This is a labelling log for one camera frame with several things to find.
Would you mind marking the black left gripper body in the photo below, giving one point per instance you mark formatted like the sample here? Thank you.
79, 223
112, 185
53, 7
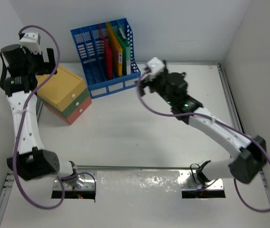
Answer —
35, 64

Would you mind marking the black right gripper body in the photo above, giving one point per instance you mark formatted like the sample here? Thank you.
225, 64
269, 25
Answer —
158, 84

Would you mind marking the yellow drawer box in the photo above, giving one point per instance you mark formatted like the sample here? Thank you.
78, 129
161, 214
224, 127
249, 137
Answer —
62, 89

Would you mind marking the green folder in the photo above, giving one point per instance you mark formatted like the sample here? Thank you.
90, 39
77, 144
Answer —
126, 50

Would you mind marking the orange folder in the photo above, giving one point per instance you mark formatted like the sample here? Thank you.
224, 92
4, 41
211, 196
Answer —
117, 52

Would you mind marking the red folder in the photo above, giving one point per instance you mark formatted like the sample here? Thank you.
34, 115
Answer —
107, 54

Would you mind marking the pink bottom drawer box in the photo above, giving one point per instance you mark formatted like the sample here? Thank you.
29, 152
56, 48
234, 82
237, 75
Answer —
75, 114

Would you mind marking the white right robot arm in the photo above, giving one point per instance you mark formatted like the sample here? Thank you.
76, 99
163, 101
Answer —
247, 154

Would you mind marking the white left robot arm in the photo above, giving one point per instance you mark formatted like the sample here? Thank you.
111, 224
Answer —
33, 161

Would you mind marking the blue file organizer rack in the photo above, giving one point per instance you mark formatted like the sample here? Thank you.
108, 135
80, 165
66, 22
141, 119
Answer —
91, 48

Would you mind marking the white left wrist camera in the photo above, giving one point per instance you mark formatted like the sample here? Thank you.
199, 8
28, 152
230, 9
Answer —
31, 41

